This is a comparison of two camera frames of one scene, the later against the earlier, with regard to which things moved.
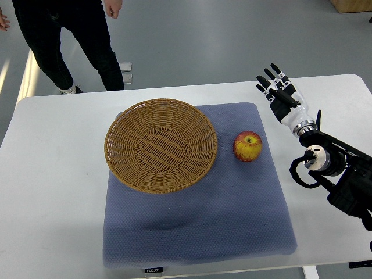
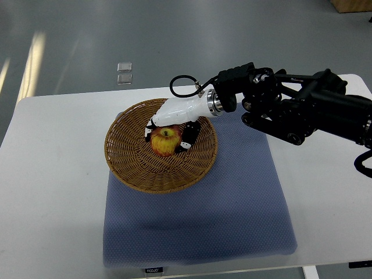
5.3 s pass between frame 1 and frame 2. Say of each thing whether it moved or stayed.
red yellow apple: moved
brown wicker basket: stayed
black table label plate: stayed
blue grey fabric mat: stayed
